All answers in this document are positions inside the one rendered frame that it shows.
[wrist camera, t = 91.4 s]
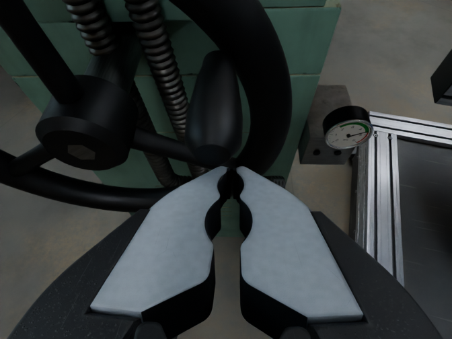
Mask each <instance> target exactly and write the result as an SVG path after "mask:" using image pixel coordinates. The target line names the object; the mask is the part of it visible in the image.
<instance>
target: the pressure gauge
mask: <svg viewBox="0 0 452 339"><path fill-rule="evenodd" d="M322 126H323V130H324V136H325V137H324V139H325V142H326V144H327V145H328V146H330V147H332V148H335V149H350V148H353V147H357V146H359V145H362V144H363V143H365V142H366V141H368V140H369V139H370V138H371V136H372V134H373V131H374V128H373V125H372V124H371V121H370V118H369V115H368V112H367V111H366V110H365V109H364V108H362V107H360V106H344V107H341V108H338V109H336V110H334V111H332V112H330V113H329V114H328V115H327V116H326V117H325V118H324V121H323V123H322ZM367 131H368V132H367ZM365 132H366V133H365ZM359 133H362V134H359ZM347 134H350V135H355V136H352V137H349V138H348V137H347V136H346V135H347ZM356 134H359V135H356Z"/></svg>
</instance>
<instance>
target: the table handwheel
mask: <svg viewBox="0 0 452 339"><path fill-rule="evenodd" d="M169 1H170V2H172V3H173V4H174V5H175V6H176V7H178V8H179V9H180V10H182V11H183V12H184V13H185V14H186V15H187V16H188V17H189V18H190V19H192V20H193V21H194V22H195V23H196V24H197V25H198V26H199V27H200V28H201V29H202V30H203V31H204V32H205V33H206V34H207V35H208V37H209V38H210V39H211V40H212V41H213V42H214V43H215V44H216V45H217V47H218V48H219V49H220V50H222V51H225V52H227V53H228V54H229V55H230V56H231V57H232V58H233V60H234V62H235V72H236V74H237V76H238V77H239V80H240V81H241V84H242V85H243V88H244V91H245V93H246V97H247V99H248V105H249V108H250V132H249V135H248V139H247V141H246V144H245V146H244V148H243V149H242V151H241V153H240V154H239V155H238V156H237V157H236V158H234V157H232V158H231V159H230V160H229V161H228V162H226V163H224V164H221V165H207V164H203V163H201V162H199V161H198V160H197V159H196V158H195V157H194V156H193V154H192V153H191V152H190V150H189V149H188V148H187V146H186V144H185V143H183V142H181V141H177V140H175V139H171V138H169V137H166V136H163V135H160V134H157V133H154V132H151V131H149V130H145V129H143V128H139V127H136V125H137V121H138V118H139V110H138V108H137V105H136V104H135V102H134V100H133V99H132V98H131V97H130V96H129V93H130V89H131V87H132V84H133V80H134V78H135V74H136V72H137V67H138V65H139V61H140V58H141V55H142V52H143V51H142V46H141V44H140V43H139V38H138V36H137V35H136V34H135V33H136V29H134V27H133V25H132V24H133V22H108V23H109V24H110V25H111V26H112V31H113V33H114V34H115V36H116V37H115V39H116V40H117V41H118V43H119V45H118V48H117V50H116V51H114V52H113V53H112V54H105V55H100V56H94V55H93V56H92V58H91V60H90V62H89V64H88V66H87V69H86V71H85V73H84V75H74V74H73V73H72V71H71V70H70V68H69V67H68V66H67V64H66V63H65V61H64V60H63V58H62V57H61V55H60V54H59V53H58V51H57V50H56V48H55V47H54V46H53V44H52V42H51V41H50V40H49V39H48V37H47V35H46V34H45V33H44V31H43V30H42V28H41V27H40V25H39V24H38V22H37V21H36V20H35V18H34V16H33V15H32V13H31V12H30V10H29V9H28V7H27V5H26V4H25V2H24V0H0V26H1V28H2V29H3V30H4V31H5V33H6V34H7V35H8V36H9V38H10V39H11V41H12V42H13V43H14V44H15V46H16V47H17V49H18V50H19V51H20V52H21V54H22V55H23V57H24V58H25V59H26V60H27V62H28V63H29V65H30V66H31V68H33V70H34V71H35V73H36V74H37V76H39V78H40V79H41V81H42V82H43V84H44V85H45V86H46V88H47V89H48V90H49V92H50V93H51V94H52V97H51V99H50V101H49V103H48V104H47V106H46V108H45V110H44V112H43V114H42V116H41V118H40V120H39V122H38V124H37V125H36V130H35V132H36V136H37V138H38V140H39V141H40V144H39V145H37V146H35V147H34V148H33V149H31V150H29V151H27V152H25V153H24V154H22V155H20V156H19V157H16V156H13V155H11V154H9V153H7V152H5V151H3V150H1V149H0V183H1V184H5V185H6V186H10V187H12V188H15V189H18V190H21V191H24V192H28V193H30V194H34V195H37V196H41V197H44V198H49V199H52V200H56V201H59V202H65V203H68V204H74V205H78V206H84V207H89V208H93V209H102V210H107V211H120V212H129V213H135V212H137V211H138V210H139V209H150V208H151V207H152V206H153V205H154V204H155V203H156V202H158V201H159V200H161V199H162V198H163V197H164V196H166V195H167V194H169V193H170V192H171V191H173V190H175V189H176V188H178V187H180V186H174V187H169V188H125V187H118V186H109V185H104V184H97V183H93V182H88V181H85V180H79V179H77V178H72V177H69V176H65V175H62V174H58V173H56V172H52V171H50V170H47V169H44V168H42V167H39V166H41V165H42V164H44V163H46V162H47V161H50V160H51V159H54V158H56V159H58V160H59V161H62V162H63V163H66V164H68V165H71V166H73V167H78V168H81V169H84V170H93V171H100V170H108V169H110V168H113V167H116V166H119V165H121V164H123V163H124V162H125V161H126V160H127V159H128V154H129V151H130V149H136V150H139V151H144V152H146V153H151V154H154V155H159V156H162V157H167V158H170V159H175V160H178V161H183V162H186V163H190V164H192V165H197V166H199V167H203V168H206V169H209V170H213V169H215V168H216V167H219V166H224V167H228V168H231V169H233V168H237V167H239V166H244V167H246V168H248V169H250V170H252V171H253V172H256V173H257V174H259V175H261V176H263V175H264V174H265V173H266V172H267V171H268V169H269V168H270V167H271V166H272V164H273V163H274V162H275V161H276V158H277V157H278V155H279V154H280V152H281V150H282V148H283V145H284V143H285V141H286V138H287V135H288V132H289V128H290V124H291V116H292V107H293V103H292V88H291V77H290V74H289V68H288V64H287V60H286V57H285V54H284V50H283V48H282V45H281V43H280V40H279V38H278V35H277V33H276V31H275V29H274V26H273V25H272V22H271V21H270V18H269V17H268V15H267V13H266V12H265V10H264V8H263V6H262V4H261V3H260V1H259V0H169Z"/></svg>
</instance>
